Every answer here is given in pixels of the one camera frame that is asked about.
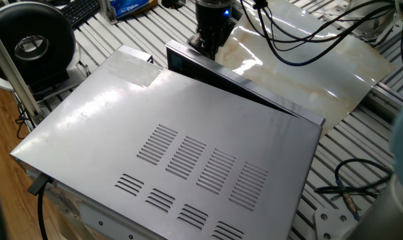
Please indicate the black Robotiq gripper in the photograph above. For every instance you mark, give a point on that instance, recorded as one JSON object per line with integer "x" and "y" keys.
{"x": 215, "y": 16}

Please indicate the silver microwave oven body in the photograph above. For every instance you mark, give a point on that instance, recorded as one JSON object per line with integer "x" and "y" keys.
{"x": 154, "y": 116}

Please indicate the blue tissue pack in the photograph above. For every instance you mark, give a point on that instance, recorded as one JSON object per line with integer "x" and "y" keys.
{"x": 128, "y": 6}

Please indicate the marble pattern sheet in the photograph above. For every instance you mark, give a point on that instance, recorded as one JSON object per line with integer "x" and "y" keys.
{"x": 321, "y": 76}

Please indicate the black computer keyboard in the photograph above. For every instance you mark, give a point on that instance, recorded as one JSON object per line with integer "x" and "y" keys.
{"x": 79, "y": 10}

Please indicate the short aluminium profile post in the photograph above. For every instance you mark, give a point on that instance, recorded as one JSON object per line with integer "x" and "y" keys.
{"x": 107, "y": 11}

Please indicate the tall aluminium profile post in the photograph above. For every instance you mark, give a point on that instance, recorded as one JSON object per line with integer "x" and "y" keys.
{"x": 11, "y": 70}

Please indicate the white bracket plate with holes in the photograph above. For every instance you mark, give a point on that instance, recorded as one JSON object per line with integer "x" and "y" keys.
{"x": 331, "y": 223}

